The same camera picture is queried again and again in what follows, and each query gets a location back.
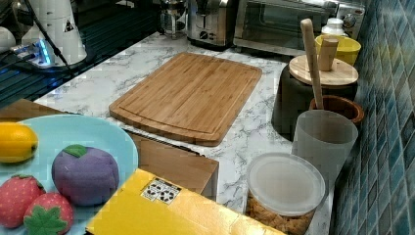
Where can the red plush strawberry lower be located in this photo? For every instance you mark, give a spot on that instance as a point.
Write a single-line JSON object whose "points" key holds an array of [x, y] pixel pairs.
{"points": [[49, 214]]}

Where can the yellow toy lemon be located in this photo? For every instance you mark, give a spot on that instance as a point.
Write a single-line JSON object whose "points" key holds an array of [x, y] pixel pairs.
{"points": [[18, 142]]}

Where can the brown ceramic utensil cup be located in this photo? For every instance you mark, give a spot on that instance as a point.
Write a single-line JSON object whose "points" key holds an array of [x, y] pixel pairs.
{"points": [[338, 108]]}

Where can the red plush strawberry upper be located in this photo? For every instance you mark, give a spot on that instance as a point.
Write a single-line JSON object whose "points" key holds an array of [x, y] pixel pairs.
{"points": [[16, 194]]}

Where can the bamboo cutting board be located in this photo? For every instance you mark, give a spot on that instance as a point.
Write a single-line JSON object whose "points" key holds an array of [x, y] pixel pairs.
{"points": [[192, 98]]}

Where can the red plush strawberry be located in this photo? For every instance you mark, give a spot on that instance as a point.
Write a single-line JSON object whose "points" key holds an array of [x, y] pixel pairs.
{"points": [[16, 194], [49, 214]]}

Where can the clear jar with cereal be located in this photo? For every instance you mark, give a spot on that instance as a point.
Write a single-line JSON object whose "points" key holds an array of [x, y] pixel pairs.
{"points": [[283, 192]]}

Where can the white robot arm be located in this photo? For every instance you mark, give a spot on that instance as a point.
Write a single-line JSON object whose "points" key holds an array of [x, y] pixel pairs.
{"points": [[43, 31]]}

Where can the stainless steel toaster oven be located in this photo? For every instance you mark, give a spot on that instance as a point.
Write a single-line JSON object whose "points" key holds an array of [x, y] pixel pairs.
{"points": [[274, 25]]}

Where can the yellow cereal box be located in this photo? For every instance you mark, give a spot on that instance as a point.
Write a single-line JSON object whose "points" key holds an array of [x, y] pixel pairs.
{"points": [[148, 205]]}

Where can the wooden utensil handle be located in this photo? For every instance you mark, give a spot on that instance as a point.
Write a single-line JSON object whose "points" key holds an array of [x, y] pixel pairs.
{"points": [[306, 27]]}

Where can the stainless steel two-slot toaster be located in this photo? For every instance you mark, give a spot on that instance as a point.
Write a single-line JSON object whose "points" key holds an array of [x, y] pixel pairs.
{"points": [[212, 22]]}

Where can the black canister with wooden lid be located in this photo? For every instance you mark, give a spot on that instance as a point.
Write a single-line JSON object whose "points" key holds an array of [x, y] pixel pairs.
{"points": [[294, 97]]}

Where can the yellow bowl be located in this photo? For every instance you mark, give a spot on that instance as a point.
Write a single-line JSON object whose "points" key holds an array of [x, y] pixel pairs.
{"points": [[347, 50]]}

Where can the light blue plate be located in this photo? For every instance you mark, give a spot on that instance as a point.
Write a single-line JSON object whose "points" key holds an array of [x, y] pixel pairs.
{"points": [[56, 132]]}

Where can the purple plush plum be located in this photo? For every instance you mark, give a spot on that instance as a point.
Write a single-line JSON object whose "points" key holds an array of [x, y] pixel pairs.
{"points": [[86, 176]]}

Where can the frosted grey plastic cup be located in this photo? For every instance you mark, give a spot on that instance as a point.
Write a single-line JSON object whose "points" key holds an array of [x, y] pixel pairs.
{"points": [[325, 140]]}

